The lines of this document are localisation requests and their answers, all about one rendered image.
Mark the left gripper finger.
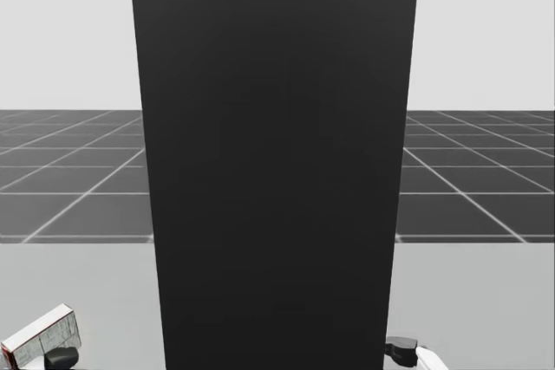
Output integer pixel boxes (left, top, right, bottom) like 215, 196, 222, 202
44, 345, 81, 369

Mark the black screen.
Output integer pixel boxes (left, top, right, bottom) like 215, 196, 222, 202
129, 0, 420, 370

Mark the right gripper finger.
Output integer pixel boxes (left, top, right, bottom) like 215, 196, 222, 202
384, 335, 448, 370

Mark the red and white carton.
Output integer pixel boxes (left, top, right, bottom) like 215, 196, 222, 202
0, 303, 83, 367

